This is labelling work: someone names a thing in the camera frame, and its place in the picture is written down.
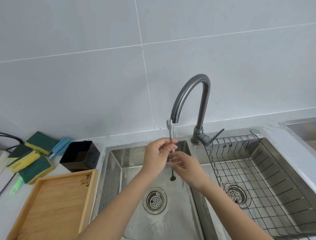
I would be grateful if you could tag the person's right hand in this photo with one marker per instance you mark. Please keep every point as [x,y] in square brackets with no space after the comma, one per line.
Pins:
[191,173]

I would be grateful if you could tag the person's left hand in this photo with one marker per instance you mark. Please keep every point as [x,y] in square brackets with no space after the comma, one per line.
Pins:
[151,155]

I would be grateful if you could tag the person's right thumb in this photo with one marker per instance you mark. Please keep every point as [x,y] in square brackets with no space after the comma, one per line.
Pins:
[181,155]

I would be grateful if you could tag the person's left thumb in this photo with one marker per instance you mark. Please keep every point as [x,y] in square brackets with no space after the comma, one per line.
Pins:
[170,147]

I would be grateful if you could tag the small silver fork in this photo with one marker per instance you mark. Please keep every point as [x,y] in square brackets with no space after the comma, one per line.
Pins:
[169,125]

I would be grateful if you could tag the person's left forearm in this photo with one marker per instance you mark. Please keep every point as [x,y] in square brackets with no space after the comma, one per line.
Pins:
[118,205]

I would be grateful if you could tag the person's right forearm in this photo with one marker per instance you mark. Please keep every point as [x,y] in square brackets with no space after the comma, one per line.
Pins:
[229,212]

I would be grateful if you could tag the water stream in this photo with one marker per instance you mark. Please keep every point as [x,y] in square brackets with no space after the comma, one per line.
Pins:
[174,129]

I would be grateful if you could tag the grey gooseneck faucet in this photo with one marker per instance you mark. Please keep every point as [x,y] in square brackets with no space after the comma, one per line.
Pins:
[203,108]

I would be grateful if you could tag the round metal drain strainer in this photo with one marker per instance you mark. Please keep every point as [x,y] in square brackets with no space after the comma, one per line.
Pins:
[155,200]
[236,194]

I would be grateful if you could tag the stainless steel double sink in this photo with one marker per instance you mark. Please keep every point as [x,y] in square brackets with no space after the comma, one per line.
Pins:
[177,217]

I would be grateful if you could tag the round metal sink cap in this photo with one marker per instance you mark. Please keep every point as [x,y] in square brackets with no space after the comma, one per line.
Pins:
[255,131]

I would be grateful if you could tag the black square plastic container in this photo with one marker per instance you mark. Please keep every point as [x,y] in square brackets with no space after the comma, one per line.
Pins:
[79,158]

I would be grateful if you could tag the blue sponge brush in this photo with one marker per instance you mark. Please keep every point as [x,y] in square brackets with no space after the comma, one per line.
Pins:
[60,147]

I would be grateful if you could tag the stainless steel basin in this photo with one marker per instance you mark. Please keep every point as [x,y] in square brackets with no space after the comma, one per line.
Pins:
[302,131]

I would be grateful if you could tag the wooden tray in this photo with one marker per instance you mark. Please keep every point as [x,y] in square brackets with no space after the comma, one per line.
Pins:
[56,210]

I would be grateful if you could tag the green and yellow sponge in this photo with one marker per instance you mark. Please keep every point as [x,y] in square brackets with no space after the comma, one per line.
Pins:
[23,158]
[40,142]
[35,169]

